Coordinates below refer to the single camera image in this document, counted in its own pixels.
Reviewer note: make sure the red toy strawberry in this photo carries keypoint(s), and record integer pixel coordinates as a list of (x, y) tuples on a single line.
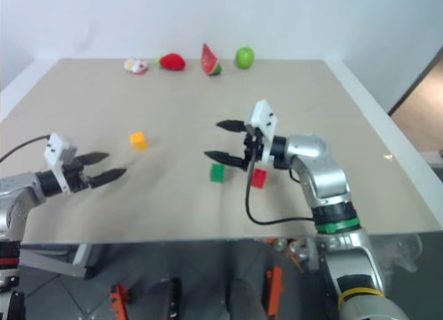
[(172, 62)]

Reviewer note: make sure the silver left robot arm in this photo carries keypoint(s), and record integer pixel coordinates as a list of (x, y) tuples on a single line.
[(20, 190)]

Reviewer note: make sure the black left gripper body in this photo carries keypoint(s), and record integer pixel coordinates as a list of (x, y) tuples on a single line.
[(77, 178)]

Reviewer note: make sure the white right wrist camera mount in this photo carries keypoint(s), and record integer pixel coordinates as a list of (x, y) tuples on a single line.
[(264, 124)]

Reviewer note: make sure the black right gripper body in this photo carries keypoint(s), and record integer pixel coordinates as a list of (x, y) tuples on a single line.
[(252, 148)]

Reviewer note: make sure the toy watermelon slice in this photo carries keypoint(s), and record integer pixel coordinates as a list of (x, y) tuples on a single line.
[(210, 62)]

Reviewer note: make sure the clear plastic bag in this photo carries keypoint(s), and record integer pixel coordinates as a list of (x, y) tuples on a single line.
[(403, 252)]

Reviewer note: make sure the orange and black clamp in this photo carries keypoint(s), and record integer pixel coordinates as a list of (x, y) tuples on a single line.
[(119, 299), (275, 290)]

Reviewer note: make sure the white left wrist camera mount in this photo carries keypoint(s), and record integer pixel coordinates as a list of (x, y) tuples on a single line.
[(58, 153)]

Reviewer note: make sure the green cube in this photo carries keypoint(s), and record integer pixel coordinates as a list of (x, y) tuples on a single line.
[(217, 173)]

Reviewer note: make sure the white and red toy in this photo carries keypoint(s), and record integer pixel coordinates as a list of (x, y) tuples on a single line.
[(136, 66)]

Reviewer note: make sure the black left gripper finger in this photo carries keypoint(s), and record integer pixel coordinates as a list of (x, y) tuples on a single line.
[(92, 157), (107, 176)]

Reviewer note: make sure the yellow cube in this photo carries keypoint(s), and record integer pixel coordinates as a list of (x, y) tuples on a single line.
[(139, 141)]

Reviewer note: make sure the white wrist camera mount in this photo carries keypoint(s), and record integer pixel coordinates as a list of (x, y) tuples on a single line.
[(264, 124), (58, 153)]

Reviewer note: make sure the green toy apple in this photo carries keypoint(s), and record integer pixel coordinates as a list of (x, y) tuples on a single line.
[(244, 57)]

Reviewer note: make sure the brown wooden door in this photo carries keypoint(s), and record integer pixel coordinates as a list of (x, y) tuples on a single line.
[(418, 102)]

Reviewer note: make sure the red cube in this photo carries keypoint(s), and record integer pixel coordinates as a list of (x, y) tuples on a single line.
[(259, 178)]

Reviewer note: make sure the colourful small toys pile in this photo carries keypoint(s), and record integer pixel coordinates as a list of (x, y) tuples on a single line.
[(290, 249)]

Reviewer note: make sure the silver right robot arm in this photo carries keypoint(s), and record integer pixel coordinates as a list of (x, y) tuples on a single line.
[(322, 176)]

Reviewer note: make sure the grey table leg bracket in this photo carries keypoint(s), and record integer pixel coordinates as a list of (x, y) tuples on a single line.
[(52, 262)]

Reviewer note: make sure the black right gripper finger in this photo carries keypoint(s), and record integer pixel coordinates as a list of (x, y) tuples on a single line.
[(231, 126), (221, 157)]

